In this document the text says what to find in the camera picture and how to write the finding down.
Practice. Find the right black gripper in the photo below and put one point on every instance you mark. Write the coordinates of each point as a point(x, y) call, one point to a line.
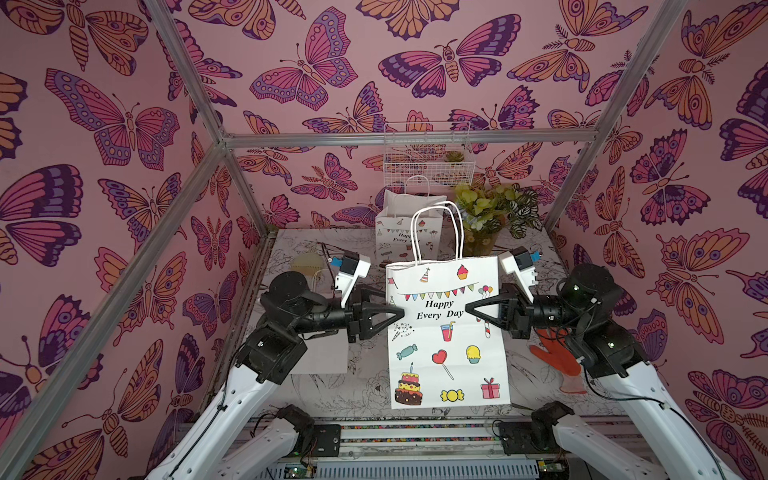
point(513, 309)

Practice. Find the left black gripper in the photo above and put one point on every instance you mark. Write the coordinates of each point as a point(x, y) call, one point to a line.
point(356, 315)

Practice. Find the white paper bag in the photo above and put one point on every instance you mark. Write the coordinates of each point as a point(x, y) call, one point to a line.
point(439, 356)
point(326, 355)
point(393, 231)

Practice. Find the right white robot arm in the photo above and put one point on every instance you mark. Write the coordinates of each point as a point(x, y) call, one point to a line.
point(610, 354)

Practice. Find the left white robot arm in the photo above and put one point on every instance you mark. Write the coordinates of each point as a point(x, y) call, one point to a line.
point(293, 314)

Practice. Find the tan straw hat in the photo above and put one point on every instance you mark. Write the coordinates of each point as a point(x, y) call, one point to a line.
point(308, 264)

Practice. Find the red rubber glove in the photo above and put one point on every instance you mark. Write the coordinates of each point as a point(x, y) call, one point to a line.
point(552, 351)

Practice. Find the green potted plant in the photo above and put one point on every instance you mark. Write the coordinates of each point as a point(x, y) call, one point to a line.
point(486, 212)

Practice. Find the small succulent in basket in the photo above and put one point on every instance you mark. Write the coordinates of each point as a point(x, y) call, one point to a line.
point(454, 156)

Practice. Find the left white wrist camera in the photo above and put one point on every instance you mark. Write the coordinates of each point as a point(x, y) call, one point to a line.
point(350, 267)

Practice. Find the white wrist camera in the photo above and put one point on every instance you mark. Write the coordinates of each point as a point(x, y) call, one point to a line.
point(519, 263)
point(350, 267)

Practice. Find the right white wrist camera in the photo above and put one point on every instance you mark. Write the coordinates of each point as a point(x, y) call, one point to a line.
point(519, 263)

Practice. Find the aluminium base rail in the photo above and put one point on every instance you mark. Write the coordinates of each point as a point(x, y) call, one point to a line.
point(411, 450)

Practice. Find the white wire wall basket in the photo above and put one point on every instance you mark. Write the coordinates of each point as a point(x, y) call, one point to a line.
point(422, 153)

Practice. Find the aluminium frame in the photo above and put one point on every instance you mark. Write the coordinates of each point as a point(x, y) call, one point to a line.
point(24, 443)

